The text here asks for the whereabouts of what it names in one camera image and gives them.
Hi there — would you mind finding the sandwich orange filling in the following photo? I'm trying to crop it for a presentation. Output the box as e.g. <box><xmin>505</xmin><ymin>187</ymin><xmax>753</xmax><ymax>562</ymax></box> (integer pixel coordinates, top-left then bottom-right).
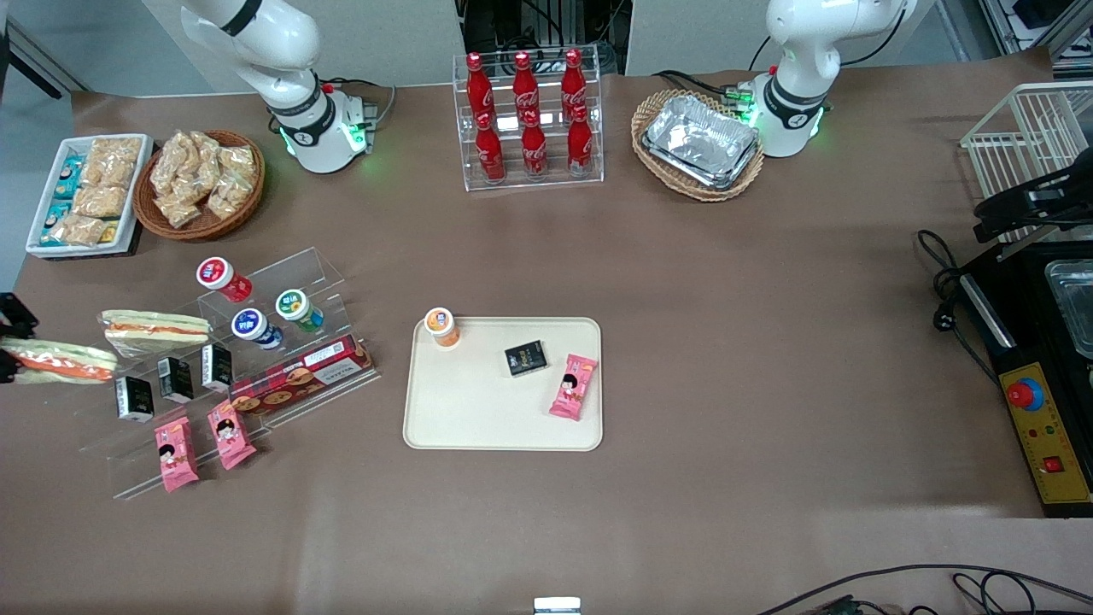
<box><xmin>0</xmin><ymin>337</ymin><xmax>119</xmax><ymax>386</ymax></box>
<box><xmin>98</xmin><ymin>309</ymin><xmax>211</xmax><ymax>360</ymax></box>

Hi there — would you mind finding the white rectangular snack tray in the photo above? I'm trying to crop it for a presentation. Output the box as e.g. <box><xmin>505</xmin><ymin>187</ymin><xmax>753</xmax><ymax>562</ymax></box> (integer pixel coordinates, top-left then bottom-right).
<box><xmin>26</xmin><ymin>134</ymin><xmax>155</xmax><ymax>259</ymax></box>

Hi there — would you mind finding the beige plastic serving tray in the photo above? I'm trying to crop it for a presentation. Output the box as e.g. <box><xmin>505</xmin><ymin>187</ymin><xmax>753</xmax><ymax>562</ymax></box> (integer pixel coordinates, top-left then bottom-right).
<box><xmin>402</xmin><ymin>317</ymin><xmax>604</xmax><ymax>452</ymax></box>

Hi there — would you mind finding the aluminium foil tray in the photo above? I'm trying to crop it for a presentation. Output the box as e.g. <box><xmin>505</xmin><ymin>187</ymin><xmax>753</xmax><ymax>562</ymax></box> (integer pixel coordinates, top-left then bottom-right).
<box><xmin>642</xmin><ymin>94</ymin><xmax>761</xmax><ymax>190</ymax></box>

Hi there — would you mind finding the black tray sealer machine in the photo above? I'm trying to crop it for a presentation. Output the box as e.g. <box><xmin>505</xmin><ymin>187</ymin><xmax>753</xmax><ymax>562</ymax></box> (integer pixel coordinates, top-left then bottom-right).
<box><xmin>956</xmin><ymin>239</ymin><xmax>1093</xmax><ymax>519</ymax></box>

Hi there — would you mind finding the metal tray in sealer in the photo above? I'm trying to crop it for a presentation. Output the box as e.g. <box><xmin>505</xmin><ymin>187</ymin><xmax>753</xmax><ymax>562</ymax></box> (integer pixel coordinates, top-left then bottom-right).
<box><xmin>1043</xmin><ymin>259</ymin><xmax>1093</xmax><ymax>360</ymax></box>

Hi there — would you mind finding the clear bag of crackers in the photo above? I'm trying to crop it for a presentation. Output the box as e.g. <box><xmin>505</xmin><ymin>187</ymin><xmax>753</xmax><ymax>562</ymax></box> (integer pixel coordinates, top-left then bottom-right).
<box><xmin>73</xmin><ymin>186</ymin><xmax>129</xmax><ymax>219</ymax></box>
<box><xmin>84</xmin><ymin>137</ymin><xmax>143</xmax><ymax>189</ymax></box>
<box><xmin>47</xmin><ymin>214</ymin><xmax>108</xmax><ymax>248</ymax></box>

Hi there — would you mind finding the teal snack pack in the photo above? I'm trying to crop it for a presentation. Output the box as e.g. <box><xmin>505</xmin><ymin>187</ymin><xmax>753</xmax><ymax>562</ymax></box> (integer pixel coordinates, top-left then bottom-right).
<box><xmin>54</xmin><ymin>154</ymin><xmax>86</xmax><ymax>202</ymax></box>
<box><xmin>41</xmin><ymin>201</ymin><xmax>74</xmax><ymax>244</ymax></box>

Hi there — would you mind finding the small black snack box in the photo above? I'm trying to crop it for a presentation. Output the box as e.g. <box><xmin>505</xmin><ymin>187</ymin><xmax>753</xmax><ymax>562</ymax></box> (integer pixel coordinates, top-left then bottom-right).
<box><xmin>157</xmin><ymin>356</ymin><xmax>195</xmax><ymax>404</ymax></box>
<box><xmin>115</xmin><ymin>376</ymin><xmax>155</xmax><ymax>423</ymax></box>
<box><xmin>201</xmin><ymin>343</ymin><xmax>234</xmax><ymax>394</ymax></box>
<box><xmin>504</xmin><ymin>340</ymin><xmax>548</xmax><ymax>378</ymax></box>

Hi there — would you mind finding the pink snack bar pack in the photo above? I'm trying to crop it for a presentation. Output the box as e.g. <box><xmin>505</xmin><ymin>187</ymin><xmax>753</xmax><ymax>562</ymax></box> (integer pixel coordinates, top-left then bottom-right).
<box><xmin>207</xmin><ymin>399</ymin><xmax>257</xmax><ymax>471</ymax></box>
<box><xmin>155</xmin><ymin>416</ymin><xmax>201</xmax><ymax>493</ymax></box>
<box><xmin>548</xmin><ymin>354</ymin><xmax>599</xmax><ymax>422</ymax></box>

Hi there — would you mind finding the clear bag of fried snacks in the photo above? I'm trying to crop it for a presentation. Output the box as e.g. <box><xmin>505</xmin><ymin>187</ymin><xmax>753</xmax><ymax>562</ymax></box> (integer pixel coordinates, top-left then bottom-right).
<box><xmin>184</xmin><ymin>131</ymin><xmax>225</xmax><ymax>185</ymax></box>
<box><xmin>154</xmin><ymin>190</ymin><xmax>204</xmax><ymax>230</ymax></box>
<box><xmin>218</xmin><ymin>145</ymin><xmax>258</xmax><ymax>185</ymax></box>
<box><xmin>205</xmin><ymin>175</ymin><xmax>254</xmax><ymax>221</ymax></box>
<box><xmin>150</xmin><ymin>132</ymin><xmax>192</xmax><ymax>196</ymax></box>

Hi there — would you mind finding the brown wicker snack basket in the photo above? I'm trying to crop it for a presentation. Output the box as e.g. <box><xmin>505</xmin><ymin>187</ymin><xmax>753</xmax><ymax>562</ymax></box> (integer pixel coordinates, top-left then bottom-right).
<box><xmin>132</xmin><ymin>130</ymin><xmax>266</xmax><ymax>242</ymax></box>

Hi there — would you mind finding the red lid snack cup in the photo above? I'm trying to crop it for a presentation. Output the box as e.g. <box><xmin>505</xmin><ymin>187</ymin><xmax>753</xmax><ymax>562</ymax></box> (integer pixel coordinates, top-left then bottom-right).
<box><xmin>196</xmin><ymin>256</ymin><xmax>254</xmax><ymax>304</ymax></box>

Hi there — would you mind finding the blue lid snack cup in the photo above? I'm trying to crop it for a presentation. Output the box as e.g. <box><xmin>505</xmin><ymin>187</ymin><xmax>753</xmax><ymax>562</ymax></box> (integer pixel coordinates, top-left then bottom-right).
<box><xmin>231</xmin><ymin>308</ymin><xmax>284</xmax><ymax>351</ymax></box>

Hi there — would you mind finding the clear acrylic tiered display shelf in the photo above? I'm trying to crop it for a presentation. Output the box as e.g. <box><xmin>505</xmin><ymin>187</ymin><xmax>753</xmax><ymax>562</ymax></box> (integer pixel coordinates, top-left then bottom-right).
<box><xmin>38</xmin><ymin>246</ymin><xmax>383</xmax><ymax>501</ymax></box>

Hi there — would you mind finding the green lid snack cup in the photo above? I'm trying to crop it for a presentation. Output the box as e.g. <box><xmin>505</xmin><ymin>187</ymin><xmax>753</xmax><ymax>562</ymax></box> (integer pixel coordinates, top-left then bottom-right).
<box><xmin>275</xmin><ymin>289</ymin><xmax>326</xmax><ymax>334</ymax></box>

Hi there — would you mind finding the red cookie box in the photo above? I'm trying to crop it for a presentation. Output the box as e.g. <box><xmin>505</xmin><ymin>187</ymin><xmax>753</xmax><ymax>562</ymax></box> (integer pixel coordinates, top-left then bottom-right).
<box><xmin>229</xmin><ymin>334</ymin><xmax>375</xmax><ymax>417</ymax></box>

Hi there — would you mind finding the orange lid snack cup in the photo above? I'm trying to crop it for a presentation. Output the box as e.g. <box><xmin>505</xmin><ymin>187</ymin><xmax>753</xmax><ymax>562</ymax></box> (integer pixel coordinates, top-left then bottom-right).
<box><xmin>424</xmin><ymin>307</ymin><xmax>461</xmax><ymax>349</ymax></box>

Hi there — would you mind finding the red cola bottle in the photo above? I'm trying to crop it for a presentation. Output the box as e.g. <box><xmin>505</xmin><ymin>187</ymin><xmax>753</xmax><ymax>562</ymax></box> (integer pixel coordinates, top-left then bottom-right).
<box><xmin>475</xmin><ymin>111</ymin><xmax>506</xmax><ymax>183</ymax></box>
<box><xmin>567</xmin><ymin>104</ymin><xmax>593</xmax><ymax>176</ymax></box>
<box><xmin>465</xmin><ymin>53</ymin><xmax>496</xmax><ymax>120</ymax></box>
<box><xmin>521</xmin><ymin>109</ymin><xmax>548</xmax><ymax>179</ymax></box>
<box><xmin>512</xmin><ymin>52</ymin><xmax>541</xmax><ymax>116</ymax></box>
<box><xmin>561</xmin><ymin>49</ymin><xmax>588</xmax><ymax>112</ymax></box>

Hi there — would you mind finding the black equipment rack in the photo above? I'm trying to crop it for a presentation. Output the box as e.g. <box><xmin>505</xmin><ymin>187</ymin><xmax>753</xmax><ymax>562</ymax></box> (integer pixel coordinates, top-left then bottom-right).
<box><xmin>457</xmin><ymin>0</ymin><xmax>634</xmax><ymax>76</ymax></box>

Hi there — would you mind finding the clear acrylic bottle rack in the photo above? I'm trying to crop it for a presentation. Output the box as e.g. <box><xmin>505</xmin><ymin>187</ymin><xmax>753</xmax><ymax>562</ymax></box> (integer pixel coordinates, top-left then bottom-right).
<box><xmin>451</xmin><ymin>44</ymin><xmax>605</xmax><ymax>192</ymax></box>

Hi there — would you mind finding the light wicker basket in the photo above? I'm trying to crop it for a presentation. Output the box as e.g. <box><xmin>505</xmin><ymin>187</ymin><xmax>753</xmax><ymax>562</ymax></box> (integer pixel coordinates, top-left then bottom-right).
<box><xmin>631</xmin><ymin>89</ymin><xmax>765</xmax><ymax>202</ymax></box>

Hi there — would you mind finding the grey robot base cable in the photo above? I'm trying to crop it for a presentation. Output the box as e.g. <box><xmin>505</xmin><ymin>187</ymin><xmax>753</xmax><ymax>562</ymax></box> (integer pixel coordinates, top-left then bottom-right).
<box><xmin>323</xmin><ymin>79</ymin><xmax>399</xmax><ymax>129</ymax></box>

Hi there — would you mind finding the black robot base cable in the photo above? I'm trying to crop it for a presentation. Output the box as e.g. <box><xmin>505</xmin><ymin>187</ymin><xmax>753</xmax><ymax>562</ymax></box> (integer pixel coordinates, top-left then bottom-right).
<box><xmin>653</xmin><ymin>70</ymin><xmax>745</xmax><ymax>108</ymax></box>

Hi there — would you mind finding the long black cable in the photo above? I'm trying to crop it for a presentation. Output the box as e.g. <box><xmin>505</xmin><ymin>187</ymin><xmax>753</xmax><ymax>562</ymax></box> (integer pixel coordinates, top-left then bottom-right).
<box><xmin>756</xmin><ymin>563</ymin><xmax>1093</xmax><ymax>615</ymax></box>

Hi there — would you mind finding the black power cable with plug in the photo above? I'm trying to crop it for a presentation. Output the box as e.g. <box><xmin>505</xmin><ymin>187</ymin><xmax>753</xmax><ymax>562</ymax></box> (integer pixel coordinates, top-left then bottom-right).
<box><xmin>916</xmin><ymin>229</ymin><xmax>1000</xmax><ymax>387</ymax></box>

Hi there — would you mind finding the looped black cable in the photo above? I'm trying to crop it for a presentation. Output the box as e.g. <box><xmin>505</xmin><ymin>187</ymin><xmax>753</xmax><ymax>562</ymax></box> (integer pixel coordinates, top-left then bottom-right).
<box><xmin>952</xmin><ymin>571</ymin><xmax>1038</xmax><ymax>615</ymax></box>

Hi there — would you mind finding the black sealer lever handle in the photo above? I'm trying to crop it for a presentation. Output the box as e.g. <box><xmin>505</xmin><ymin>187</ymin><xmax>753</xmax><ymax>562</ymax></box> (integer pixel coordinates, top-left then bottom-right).
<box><xmin>973</xmin><ymin>149</ymin><xmax>1093</xmax><ymax>245</ymax></box>

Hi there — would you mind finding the white wire basket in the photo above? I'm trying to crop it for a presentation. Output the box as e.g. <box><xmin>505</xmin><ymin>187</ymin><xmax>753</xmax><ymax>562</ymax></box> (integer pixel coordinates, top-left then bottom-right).
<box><xmin>961</xmin><ymin>81</ymin><xmax>1093</xmax><ymax>244</ymax></box>

